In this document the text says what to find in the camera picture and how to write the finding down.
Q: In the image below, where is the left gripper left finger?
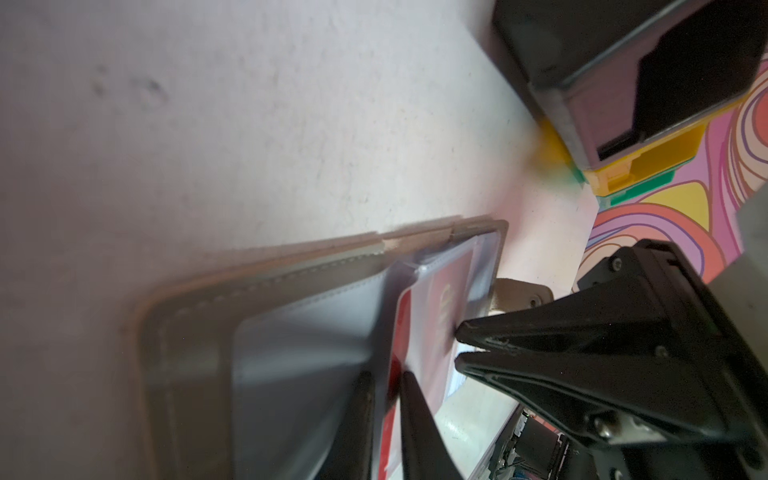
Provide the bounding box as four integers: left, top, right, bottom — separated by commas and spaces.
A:
315, 371, 375, 480

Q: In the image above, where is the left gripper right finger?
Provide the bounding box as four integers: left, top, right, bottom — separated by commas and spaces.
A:
399, 371, 462, 480

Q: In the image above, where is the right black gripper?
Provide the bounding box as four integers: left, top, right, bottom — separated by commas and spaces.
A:
455, 240, 767, 479

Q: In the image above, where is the red VIP card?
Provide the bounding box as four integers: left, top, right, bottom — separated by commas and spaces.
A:
378, 244, 474, 479

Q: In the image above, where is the green plastic bin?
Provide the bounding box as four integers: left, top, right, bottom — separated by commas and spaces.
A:
572, 168, 676, 211

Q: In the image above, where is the yellow plastic bin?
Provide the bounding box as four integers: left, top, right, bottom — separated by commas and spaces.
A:
533, 116, 709, 198

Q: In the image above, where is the black plastic bin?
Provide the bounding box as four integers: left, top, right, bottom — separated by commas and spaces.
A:
493, 0, 767, 170

